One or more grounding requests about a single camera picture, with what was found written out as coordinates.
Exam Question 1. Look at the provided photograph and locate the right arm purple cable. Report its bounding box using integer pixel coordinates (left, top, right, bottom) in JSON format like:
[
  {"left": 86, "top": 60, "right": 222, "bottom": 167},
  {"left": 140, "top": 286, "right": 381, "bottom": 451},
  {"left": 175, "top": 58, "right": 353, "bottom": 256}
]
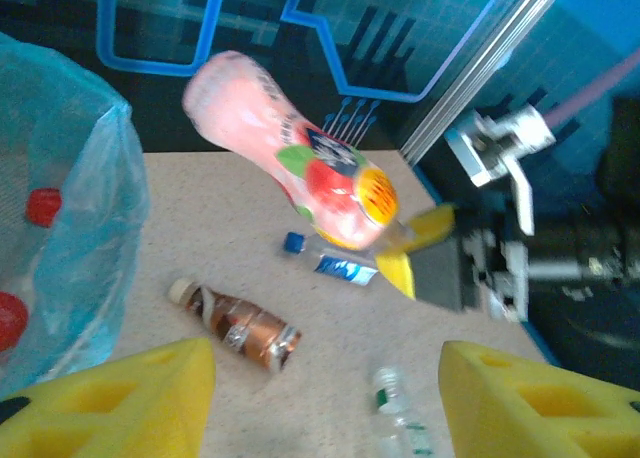
[{"left": 542, "top": 45, "right": 640, "bottom": 127}]

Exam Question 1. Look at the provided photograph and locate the blue plastic bin liner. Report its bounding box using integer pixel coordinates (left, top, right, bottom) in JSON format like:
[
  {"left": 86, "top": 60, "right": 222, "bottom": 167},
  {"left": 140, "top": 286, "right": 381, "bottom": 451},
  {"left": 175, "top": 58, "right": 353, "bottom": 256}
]
[{"left": 0, "top": 30, "right": 151, "bottom": 399}]

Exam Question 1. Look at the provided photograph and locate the brown label drink bottle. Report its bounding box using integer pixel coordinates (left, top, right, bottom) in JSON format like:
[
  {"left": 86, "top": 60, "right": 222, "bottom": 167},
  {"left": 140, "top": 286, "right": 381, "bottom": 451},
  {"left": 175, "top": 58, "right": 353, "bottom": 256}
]
[{"left": 167, "top": 276, "right": 303, "bottom": 374}]

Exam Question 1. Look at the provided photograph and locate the aluminium frame post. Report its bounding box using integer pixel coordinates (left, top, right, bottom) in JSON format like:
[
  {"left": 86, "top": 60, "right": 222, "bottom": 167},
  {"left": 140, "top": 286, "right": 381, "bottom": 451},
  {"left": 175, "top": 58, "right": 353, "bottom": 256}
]
[{"left": 399, "top": 0, "right": 576, "bottom": 165}]

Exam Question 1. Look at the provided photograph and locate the blue cap blue label bottle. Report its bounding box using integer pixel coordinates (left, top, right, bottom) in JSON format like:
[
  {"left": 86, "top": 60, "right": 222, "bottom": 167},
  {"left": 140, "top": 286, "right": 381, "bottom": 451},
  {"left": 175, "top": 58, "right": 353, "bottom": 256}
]
[{"left": 282, "top": 231, "right": 381, "bottom": 288}]

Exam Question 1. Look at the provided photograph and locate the clear bottle green label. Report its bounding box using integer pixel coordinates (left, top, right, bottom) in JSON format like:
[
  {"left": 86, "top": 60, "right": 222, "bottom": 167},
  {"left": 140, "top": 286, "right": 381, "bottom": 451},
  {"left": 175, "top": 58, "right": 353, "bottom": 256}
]
[{"left": 369, "top": 366, "right": 441, "bottom": 458}]

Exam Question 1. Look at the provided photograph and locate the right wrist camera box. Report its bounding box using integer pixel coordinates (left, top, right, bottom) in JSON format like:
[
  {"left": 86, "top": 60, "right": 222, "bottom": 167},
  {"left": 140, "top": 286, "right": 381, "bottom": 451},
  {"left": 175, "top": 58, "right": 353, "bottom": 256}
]
[{"left": 443, "top": 103, "right": 557, "bottom": 237}]

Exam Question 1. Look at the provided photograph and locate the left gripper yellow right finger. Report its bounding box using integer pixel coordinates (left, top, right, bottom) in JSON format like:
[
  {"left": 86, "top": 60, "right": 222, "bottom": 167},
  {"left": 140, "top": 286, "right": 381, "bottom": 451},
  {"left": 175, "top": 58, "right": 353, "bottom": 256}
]
[{"left": 438, "top": 340, "right": 640, "bottom": 458}]

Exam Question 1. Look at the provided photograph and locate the pink bottle fruit label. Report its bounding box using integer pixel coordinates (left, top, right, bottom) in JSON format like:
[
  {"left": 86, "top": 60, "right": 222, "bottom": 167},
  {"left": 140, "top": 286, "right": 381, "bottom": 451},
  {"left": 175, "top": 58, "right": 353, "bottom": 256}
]
[{"left": 180, "top": 50, "right": 416, "bottom": 252}]

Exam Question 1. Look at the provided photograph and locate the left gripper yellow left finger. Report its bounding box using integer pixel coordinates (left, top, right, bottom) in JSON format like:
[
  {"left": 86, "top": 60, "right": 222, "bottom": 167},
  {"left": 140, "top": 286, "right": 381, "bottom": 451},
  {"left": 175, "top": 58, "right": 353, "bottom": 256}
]
[{"left": 0, "top": 336, "right": 217, "bottom": 458}]

